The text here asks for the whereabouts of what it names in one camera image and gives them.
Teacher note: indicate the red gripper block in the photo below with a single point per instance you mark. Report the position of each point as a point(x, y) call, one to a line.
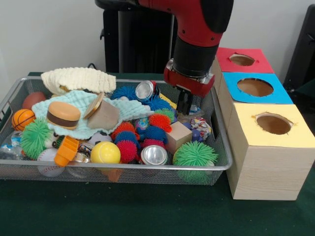
point(189, 84)

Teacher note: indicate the clear plastic bottle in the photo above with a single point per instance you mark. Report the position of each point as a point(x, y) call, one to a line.
point(197, 110)

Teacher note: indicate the cream waffle cloth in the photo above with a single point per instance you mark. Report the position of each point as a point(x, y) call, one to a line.
point(81, 79)

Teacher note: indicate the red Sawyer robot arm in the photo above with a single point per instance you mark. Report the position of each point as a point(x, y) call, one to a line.
point(194, 29)

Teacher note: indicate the wooden box with three holes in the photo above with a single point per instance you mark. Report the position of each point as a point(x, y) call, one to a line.
point(268, 172)

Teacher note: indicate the crushed red soda can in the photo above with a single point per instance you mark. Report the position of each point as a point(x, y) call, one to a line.
point(145, 90)

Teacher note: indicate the large green spiky ball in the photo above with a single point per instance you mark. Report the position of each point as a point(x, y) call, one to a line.
point(195, 155)

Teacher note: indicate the plain wooden block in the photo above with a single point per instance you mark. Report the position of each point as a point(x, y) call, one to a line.
point(104, 116)

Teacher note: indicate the yellow ball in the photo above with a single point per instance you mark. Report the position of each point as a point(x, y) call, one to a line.
point(105, 153)

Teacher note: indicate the light teal waffle cloth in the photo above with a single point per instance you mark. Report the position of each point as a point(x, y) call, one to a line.
point(73, 98)

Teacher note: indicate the dark green tablecloth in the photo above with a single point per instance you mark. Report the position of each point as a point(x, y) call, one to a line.
point(147, 209)

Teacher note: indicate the toy hamburger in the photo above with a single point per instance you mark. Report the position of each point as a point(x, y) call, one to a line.
point(63, 115)

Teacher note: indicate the orange plastic toy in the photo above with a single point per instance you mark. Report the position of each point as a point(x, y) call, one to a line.
point(66, 151)

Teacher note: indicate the black chair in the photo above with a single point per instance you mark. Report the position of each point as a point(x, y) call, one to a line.
point(302, 49)

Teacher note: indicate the small brown football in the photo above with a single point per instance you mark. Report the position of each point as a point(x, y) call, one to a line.
point(34, 100)

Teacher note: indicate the small orange basketball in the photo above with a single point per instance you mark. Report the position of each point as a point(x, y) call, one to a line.
point(22, 120)

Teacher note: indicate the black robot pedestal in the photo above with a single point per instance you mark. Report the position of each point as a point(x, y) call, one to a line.
point(137, 49)

